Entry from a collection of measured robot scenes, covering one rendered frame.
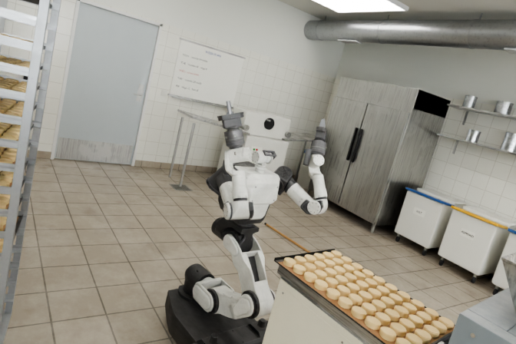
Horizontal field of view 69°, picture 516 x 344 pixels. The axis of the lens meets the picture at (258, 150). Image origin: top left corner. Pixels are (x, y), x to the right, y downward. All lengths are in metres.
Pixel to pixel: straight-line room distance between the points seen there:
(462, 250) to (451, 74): 2.52
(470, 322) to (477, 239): 4.08
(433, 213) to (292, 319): 3.91
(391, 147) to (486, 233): 1.48
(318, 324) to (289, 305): 0.15
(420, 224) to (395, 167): 0.80
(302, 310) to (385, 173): 3.99
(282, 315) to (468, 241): 3.74
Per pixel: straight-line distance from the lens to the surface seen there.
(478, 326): 1.04
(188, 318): 2.45
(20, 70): 1.60
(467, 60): 6.18
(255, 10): 6.37
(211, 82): 6.02
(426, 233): 5.39
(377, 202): 5.45
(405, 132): 5.35
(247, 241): 2.19
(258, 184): 2.01
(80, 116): 5.58
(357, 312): 1.41
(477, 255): 5.12
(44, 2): 1.56
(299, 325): 1.61
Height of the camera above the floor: 1.56
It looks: 9 degrees down
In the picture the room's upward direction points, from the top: 14 degrees clockwise
